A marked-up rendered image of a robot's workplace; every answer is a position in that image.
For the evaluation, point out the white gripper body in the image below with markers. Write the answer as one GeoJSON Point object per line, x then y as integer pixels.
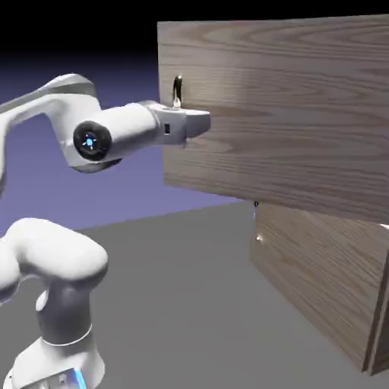
{"type": "Point", "coordinates": [197, 123]}

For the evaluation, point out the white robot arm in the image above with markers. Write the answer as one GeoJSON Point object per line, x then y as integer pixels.
{"type": "Point", "coordinates": [124, 127]}

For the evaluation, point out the large wooden cabinet door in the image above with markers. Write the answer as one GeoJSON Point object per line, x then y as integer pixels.
{"type": "Point", "coordinates": [273, 121]}

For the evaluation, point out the small wooden cabinet door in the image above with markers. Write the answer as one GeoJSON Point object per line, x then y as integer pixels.
{"type": "Point", "coordinates": [316, 273]}

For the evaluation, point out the wooden cabinet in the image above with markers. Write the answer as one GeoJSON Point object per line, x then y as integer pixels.
{"type": "Point", "coordinates": [381, 310]}

